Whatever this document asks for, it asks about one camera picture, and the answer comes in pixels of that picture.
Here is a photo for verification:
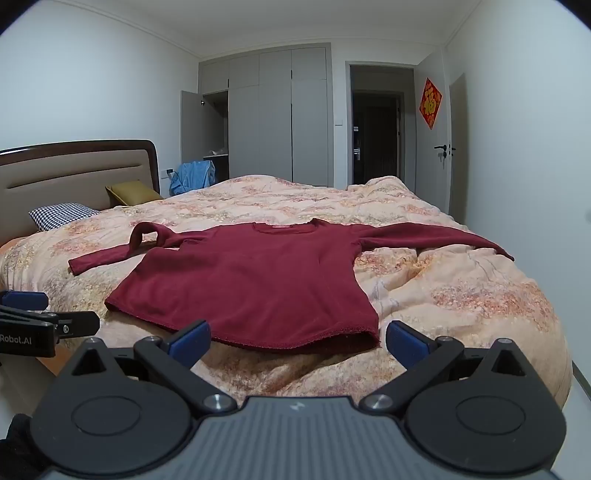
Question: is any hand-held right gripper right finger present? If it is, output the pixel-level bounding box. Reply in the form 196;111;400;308
359;319;539;415

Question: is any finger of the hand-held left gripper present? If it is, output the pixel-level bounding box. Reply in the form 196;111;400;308
0;290;61;326
54;311;101;339

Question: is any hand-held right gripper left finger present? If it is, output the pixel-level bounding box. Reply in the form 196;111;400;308
58;319;240;415

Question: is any dark red sweater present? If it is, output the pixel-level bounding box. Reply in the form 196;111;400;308
68;219;515;355

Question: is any floral peach quilt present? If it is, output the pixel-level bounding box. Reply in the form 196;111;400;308
0;174;573;411

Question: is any houndstooth pillow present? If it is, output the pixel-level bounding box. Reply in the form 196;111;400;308
28;202;101;232

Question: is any beige padded bed headboard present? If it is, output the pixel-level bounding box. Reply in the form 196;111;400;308
0;140;161;250

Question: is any mustard yellow pillow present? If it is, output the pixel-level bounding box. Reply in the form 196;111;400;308
105;181;164;207

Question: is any blue cloth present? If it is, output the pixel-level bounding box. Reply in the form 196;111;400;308
169;161;218;197

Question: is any white door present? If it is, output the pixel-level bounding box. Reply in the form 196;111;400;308
414;48;451;215

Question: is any dark hallway door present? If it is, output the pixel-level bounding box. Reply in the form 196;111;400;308
352;91;402;185

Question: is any grey built-in wardrobe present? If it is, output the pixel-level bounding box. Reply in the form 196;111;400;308
180;42;333;188

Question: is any red diamond door decoration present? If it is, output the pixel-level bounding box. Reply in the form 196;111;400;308
419;77;443;130

